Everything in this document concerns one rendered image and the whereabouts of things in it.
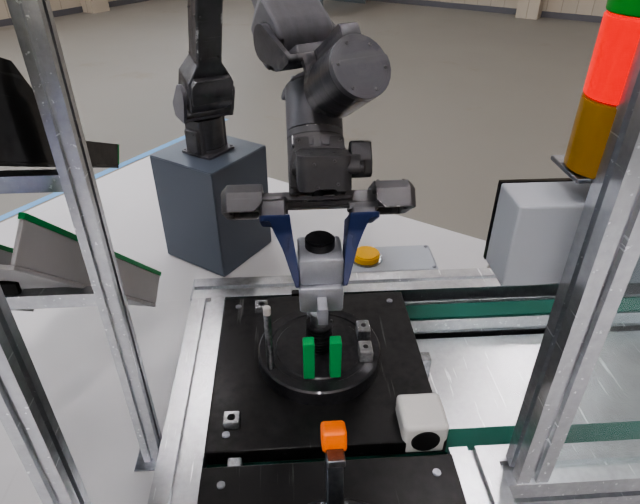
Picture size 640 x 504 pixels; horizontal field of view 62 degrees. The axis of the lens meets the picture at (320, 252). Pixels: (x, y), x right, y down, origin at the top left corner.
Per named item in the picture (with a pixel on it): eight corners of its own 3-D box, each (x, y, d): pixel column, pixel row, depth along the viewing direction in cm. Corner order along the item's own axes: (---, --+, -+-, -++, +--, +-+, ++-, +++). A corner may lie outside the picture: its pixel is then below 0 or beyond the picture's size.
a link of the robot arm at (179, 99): (174, 116, 88) (168, 77, 84) (225, 107, 91) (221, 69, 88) (187, 128, 83) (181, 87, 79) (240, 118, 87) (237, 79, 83)
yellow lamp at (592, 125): (551, 153, 39) (568, 86, 36) (617, 152, 39) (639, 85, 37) (583, 184, 35) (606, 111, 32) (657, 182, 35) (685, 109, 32)
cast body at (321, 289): (297, 275, 59) (296, 221, 55) (337, 274, 59) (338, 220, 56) (300, 326, 52) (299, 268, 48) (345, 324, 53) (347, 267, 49)
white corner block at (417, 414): (392, 418, 57) (395, 392, 55) (434, 416, 58) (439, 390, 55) (401, 456, 53) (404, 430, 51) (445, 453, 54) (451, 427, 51)
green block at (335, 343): (328, 369, 58) (329, 335, 55) (339, 369, 58) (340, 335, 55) (329, 378, 57) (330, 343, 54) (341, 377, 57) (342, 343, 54)
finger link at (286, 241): (261, 222, 56) (258, 215, 50) (296, 221, 56) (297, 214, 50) (264, 288, 56) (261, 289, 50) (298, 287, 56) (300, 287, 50)
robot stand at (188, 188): (217, 222, 110) (206, 129, 99) (272, 242, 103) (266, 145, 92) (167, 254, 100) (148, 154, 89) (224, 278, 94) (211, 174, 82)
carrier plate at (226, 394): (225, 309, 72) (224, 297, 71) (400, 302, 74) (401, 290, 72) (205, 466, 52) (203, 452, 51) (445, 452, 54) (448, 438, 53)
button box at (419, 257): (297, 279, 87) (296, 247, 83) (424, 274, 88) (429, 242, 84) (298, 306, 81) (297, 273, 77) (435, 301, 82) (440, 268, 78)
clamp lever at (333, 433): (322, 503, 44) (319, 419, 43) (346, 501, 44) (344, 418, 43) (325, 534, 41) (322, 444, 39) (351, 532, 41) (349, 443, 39)
